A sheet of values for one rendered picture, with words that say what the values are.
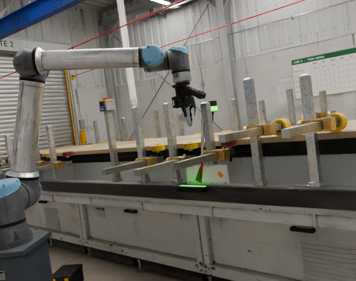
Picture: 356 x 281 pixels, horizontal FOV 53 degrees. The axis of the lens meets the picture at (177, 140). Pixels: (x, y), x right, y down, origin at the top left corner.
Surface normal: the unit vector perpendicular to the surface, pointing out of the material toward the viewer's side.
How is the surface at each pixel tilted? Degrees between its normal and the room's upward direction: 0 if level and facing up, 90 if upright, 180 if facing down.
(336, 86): 90
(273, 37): 90
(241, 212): 90
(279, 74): 90
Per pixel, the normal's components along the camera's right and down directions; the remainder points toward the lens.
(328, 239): -0.66, 0.12
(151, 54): 0.11, 0.04
